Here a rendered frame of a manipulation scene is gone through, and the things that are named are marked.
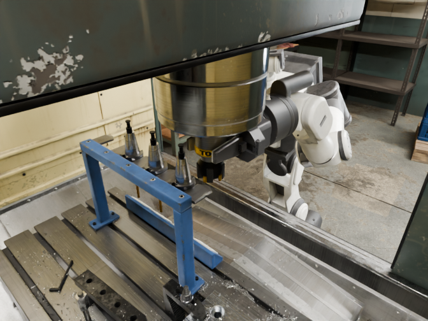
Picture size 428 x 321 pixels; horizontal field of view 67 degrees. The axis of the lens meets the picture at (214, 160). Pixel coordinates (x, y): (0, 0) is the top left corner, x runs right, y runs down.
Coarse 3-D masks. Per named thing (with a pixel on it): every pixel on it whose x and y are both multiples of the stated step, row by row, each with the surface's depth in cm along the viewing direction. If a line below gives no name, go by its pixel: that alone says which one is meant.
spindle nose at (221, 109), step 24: (264, 48) 40; (192, 72) 38; (216, 72) 37; (240, 72) 38; (264, 72) 41; (168, 96) 41; (192, 96) 39; (216, 96) 39; (240, 96) 40; (264, 96) 44; (168, 120) 43; (192, 120) 41; (216, 120) 40; (240, 120) 41
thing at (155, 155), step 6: (156, 144) 86; (150, 150) 86; (156, 150) 86; (150, 156) 87; (156, 156) 86; (150, 162) 87; (156, 162) 87; (162, 162) 89; (150, 168) 88; (156, 168) 88
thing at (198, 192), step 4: (200, 184) 83; (192, 188) 82; (196, 188) 82; (200, 188) 82; (204, 188) 82; (208, 188) 82; (188, 192) 80; (192, 192) 80; (196, 192) 80; (200, 192) 80; (204, 192) 80; (208, 192) 80; (212, 192) 81; (192, 196) 79; (196, 196) 79; (200, 196) 79; (204, 196) 79; (192, 200) 77; (196, 200) 77; (200, 200) 78
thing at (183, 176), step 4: (176, 160) 80; (180, 160) 79; (184, 160) 79; (176, 164) 80; (180, 164) 79; (184, 164) 79; (188, 164) 81; (176, 168) 80; (180, 168) 80; (184, 168) 80; (188, 168) 81; (176, 172) 81; (180, 172) 80; (184, 172) 80; (188, 172) 81; (176, 176) 81; (180, 176) 81; (184, 176) 81; (188, 176) 81; (176, 180) 81; (180, 180) 81; (184, 180) 81; (188, 180) 82; (180, 184) 81; (184, 184) 81
